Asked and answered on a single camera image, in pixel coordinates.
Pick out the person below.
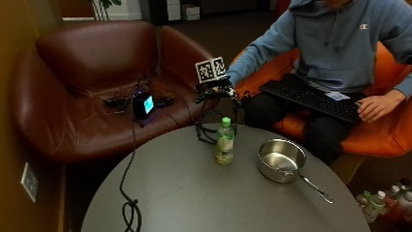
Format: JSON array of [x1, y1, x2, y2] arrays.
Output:
[[226, 0, 412, 166]]

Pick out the white wall socket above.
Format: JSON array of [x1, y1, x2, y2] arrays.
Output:
[[19, 161, 41, 203]]

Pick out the orange armchair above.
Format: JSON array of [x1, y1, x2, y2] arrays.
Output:
[[231, 41, 412, 159]]

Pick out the white marker cube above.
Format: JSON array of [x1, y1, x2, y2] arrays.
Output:
[[195, 56, 229, 84]]

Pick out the steel saucepan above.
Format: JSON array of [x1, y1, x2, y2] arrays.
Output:
[[257, 138, 335, 205]]

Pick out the black device with lit screen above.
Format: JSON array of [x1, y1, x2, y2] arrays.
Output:
[[131, 91, 158, 121]]

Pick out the group of plastic bottles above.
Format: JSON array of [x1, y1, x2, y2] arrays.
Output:
[[355, 177, 412, 225]]

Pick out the black cable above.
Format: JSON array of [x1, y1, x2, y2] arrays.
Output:
[[119, 110, 145, 232]]

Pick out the green-capped plastic bottle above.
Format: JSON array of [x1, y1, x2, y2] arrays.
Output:
[[214, 116, 238, 166]]

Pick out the white cardboard box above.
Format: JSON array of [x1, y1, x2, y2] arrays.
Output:
[[181, 3, 203, 21]]

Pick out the white paper note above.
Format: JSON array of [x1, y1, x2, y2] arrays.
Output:
[[323, 91, 353, 102]]

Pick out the black keyboard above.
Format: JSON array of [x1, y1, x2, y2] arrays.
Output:
[[259, 72, 367, 126]]

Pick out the brown leather armchair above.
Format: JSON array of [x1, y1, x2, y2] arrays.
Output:
[[11, 19, 222, 163]]

